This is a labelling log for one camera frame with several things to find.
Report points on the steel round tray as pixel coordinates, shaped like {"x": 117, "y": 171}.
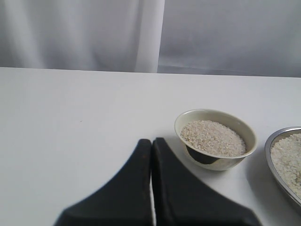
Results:
{"x": 290, "y": 196}

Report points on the white backdrop cloth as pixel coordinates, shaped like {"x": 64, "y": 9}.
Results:
{"x": 226, "y": 37}

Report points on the white uncooked rice grains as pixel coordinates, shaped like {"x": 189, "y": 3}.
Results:
{"x": 213, "y": 138}

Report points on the rice in steel tray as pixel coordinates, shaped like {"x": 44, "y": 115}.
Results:
{"x": 286, "y": 158}

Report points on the small cream bowl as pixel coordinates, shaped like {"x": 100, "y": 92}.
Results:
{"x": 215, "y": 162}

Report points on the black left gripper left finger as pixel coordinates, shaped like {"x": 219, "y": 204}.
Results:
{"x": 125, "y": 200}

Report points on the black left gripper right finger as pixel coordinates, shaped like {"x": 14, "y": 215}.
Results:
{"x": 181, "y": 199}

